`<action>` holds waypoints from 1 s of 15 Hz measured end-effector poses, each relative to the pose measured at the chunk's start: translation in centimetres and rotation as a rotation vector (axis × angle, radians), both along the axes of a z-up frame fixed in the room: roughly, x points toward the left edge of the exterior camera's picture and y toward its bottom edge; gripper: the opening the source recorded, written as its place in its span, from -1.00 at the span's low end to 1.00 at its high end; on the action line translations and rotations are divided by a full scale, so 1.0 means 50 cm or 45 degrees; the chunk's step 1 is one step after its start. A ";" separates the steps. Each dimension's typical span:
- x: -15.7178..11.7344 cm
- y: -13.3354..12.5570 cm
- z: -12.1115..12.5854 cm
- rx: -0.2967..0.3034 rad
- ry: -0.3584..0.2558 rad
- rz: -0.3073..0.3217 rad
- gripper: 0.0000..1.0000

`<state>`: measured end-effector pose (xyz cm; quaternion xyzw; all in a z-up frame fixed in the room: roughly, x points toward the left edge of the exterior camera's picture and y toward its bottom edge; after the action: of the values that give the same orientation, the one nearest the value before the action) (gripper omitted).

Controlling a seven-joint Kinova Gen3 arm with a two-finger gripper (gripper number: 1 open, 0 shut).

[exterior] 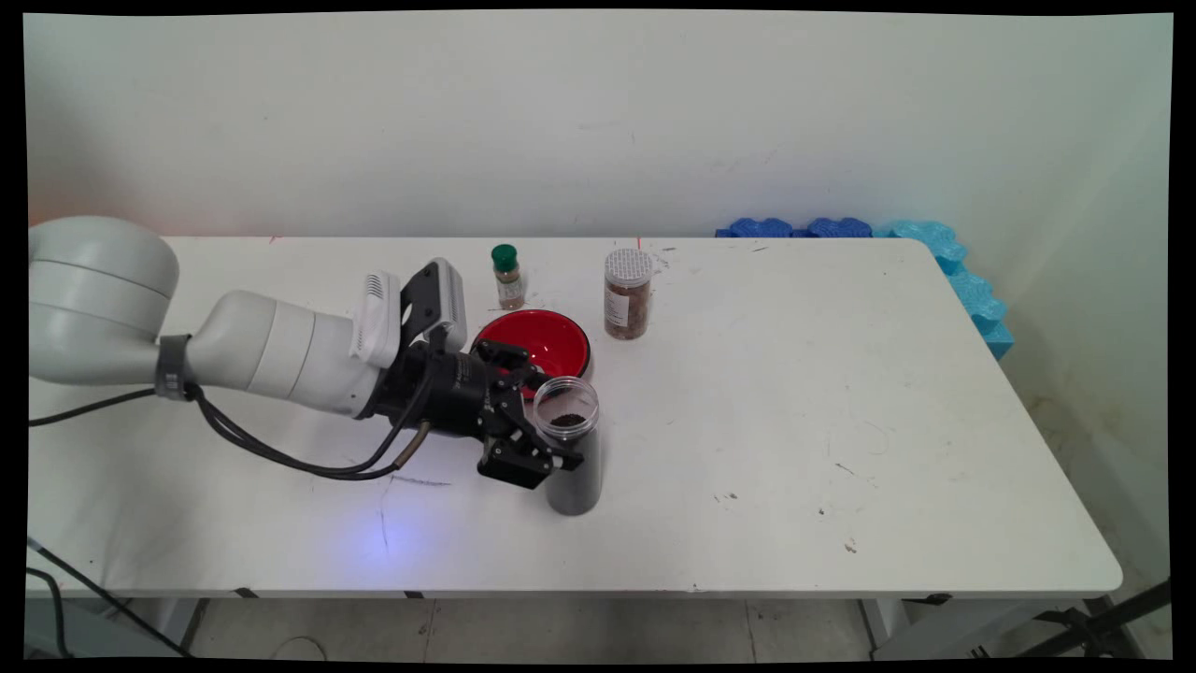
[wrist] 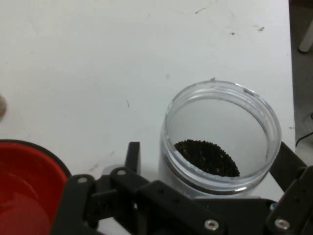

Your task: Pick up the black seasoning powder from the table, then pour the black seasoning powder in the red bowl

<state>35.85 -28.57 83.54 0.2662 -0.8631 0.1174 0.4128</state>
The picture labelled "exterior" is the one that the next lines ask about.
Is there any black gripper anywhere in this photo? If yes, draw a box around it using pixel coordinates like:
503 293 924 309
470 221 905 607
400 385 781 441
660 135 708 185
360 338 586 491

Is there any clear jar with black seeds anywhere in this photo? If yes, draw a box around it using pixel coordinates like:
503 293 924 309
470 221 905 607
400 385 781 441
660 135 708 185
533 376 604 517

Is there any red bowl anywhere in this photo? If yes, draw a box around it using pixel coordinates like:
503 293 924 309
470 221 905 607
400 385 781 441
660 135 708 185
470 309 591 398

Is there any small green cap spice bottle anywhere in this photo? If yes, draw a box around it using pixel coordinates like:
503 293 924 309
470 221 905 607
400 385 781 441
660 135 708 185
491 244 526 311

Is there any brown spice jar patterned lid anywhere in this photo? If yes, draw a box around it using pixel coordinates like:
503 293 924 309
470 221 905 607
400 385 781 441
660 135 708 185
603 248 654 340

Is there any grey table leg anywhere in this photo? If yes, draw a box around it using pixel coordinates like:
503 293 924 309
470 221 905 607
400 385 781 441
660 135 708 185
154 598 208 655

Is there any light blue foam piece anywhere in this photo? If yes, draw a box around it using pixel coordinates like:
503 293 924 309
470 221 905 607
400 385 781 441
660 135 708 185
874 220 1016 361

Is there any black tripod stand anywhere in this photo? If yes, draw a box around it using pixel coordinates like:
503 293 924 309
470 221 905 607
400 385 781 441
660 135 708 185
1018 580 1171 658

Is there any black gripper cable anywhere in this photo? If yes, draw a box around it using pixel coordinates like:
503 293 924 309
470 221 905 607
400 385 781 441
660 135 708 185
192 388 433 473

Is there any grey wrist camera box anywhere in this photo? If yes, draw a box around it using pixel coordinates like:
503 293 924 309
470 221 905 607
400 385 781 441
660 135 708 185
400 258 468 356

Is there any black camera cable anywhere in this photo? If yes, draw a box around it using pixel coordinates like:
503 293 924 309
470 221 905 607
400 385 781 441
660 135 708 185
28 355 440 480

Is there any black velcro strap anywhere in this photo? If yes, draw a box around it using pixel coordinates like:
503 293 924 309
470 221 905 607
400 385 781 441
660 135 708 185
154 334 202 403

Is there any long black cable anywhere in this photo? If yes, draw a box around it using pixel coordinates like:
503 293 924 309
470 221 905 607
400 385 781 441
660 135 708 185
26 537 192 658
26 567 74 658

